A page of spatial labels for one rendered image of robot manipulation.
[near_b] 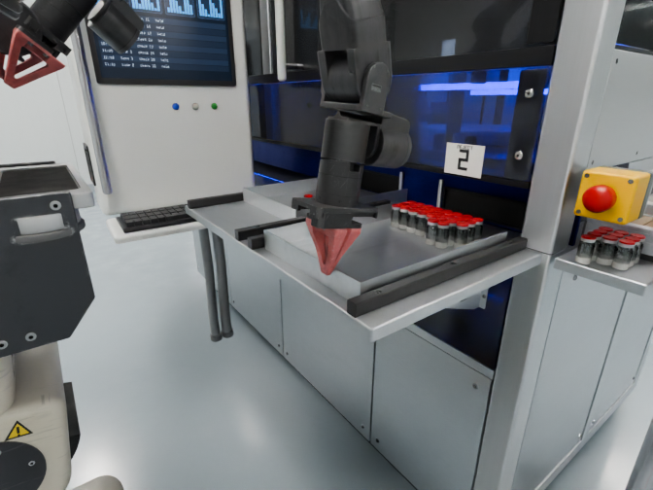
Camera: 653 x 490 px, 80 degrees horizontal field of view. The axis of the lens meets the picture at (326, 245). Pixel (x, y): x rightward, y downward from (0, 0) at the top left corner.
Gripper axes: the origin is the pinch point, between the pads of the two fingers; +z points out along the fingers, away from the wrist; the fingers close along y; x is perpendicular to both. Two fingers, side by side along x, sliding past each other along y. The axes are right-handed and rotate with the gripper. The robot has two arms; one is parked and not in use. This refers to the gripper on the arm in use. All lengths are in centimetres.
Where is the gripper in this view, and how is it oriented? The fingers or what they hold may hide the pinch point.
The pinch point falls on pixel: (326, 267)
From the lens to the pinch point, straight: 53.6
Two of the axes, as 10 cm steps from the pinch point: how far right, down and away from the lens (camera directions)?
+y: 7.9, -0.5, 6.1
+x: -6.0, -2.9, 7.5
